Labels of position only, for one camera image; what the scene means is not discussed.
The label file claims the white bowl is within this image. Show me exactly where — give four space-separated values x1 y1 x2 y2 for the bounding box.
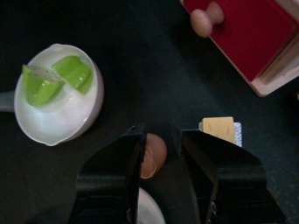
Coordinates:
0 43 106 147

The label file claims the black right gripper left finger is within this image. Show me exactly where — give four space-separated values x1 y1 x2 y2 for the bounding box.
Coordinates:
68 123 147 224

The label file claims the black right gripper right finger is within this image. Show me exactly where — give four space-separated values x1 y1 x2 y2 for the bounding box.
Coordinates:
180 129 290 224

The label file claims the red wooden drawer box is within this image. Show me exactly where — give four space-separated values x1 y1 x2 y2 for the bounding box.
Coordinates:
179 0 299 98

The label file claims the white plate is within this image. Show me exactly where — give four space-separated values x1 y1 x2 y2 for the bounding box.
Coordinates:
135 186 167 224

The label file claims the brown toy eggshell half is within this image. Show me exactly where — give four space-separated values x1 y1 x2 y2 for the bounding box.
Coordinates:
139 132 170 180

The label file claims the green toy vegetable half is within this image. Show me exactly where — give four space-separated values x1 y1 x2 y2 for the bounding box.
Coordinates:
51 55 95 95
22 64 66 107

